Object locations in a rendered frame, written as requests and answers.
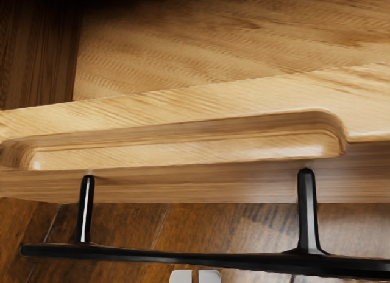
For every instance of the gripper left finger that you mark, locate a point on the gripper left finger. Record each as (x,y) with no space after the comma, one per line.
(181,277)

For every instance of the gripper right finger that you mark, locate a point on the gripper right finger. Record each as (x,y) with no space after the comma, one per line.
(209,277)

